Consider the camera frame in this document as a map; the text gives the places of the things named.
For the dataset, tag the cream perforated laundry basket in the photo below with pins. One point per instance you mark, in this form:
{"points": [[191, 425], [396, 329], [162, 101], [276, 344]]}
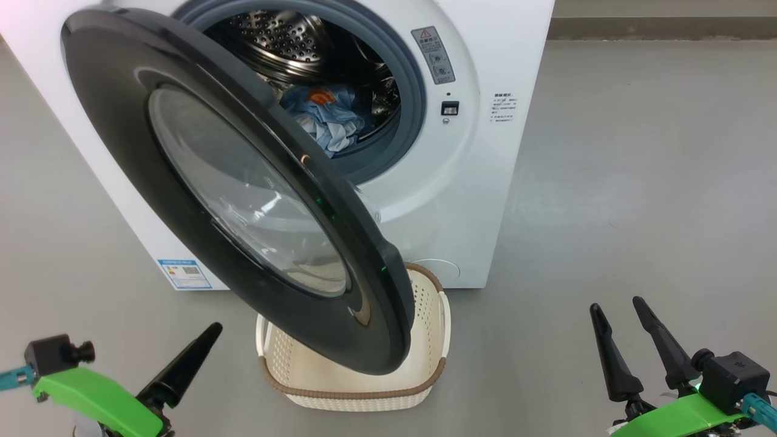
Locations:
{"points": [[431, 340]]}

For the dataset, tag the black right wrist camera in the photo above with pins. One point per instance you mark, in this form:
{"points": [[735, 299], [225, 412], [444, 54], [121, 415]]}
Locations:
{"points": [[734, 379]]}

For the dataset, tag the grey rubber door gasket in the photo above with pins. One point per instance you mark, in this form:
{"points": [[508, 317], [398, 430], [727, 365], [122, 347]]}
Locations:
{"points": [[413, 103]]}

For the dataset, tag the perforated steel washer drum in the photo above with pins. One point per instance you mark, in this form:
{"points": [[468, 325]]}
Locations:
{"points": [[285, 42]]}

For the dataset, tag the white front-load washing machine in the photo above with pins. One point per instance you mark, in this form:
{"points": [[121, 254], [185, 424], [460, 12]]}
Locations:
{"points": [[479, 182]]}

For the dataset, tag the grey wall baseboard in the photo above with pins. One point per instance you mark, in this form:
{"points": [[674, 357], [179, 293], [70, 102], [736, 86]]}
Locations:
{"points": [[668, 28]]}

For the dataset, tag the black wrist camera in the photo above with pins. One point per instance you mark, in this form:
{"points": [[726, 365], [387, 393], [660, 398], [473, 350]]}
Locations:
{"points": [[51, 355], [734, 379]]}

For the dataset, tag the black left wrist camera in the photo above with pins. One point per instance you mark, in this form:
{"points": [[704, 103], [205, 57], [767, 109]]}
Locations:
{"points": [[51, 355]]}

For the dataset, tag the grey warning label sticker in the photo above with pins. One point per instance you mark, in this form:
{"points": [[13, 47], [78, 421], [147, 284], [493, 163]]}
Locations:
{"points": [[433, 54]]}

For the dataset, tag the black door latch socket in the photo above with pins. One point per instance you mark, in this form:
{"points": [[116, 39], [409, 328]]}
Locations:
{"points": [[450, 108]]}

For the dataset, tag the blue white energy label sticker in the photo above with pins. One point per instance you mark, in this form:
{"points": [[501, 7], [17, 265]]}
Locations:
{"points": [[185, 274]]}

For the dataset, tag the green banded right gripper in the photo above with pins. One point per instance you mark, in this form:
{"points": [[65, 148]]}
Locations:
{"points": [[686, 419]]}

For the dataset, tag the blue cream orange patterned garment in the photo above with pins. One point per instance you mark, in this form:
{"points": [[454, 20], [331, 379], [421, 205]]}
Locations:
{"points": [[331, 121]]}

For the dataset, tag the black round glass washer door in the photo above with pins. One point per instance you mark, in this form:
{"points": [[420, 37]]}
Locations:
{"points": [[121, 121]]}

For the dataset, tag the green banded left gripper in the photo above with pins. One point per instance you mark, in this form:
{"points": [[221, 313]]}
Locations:
{"points": [[97, 400]]}

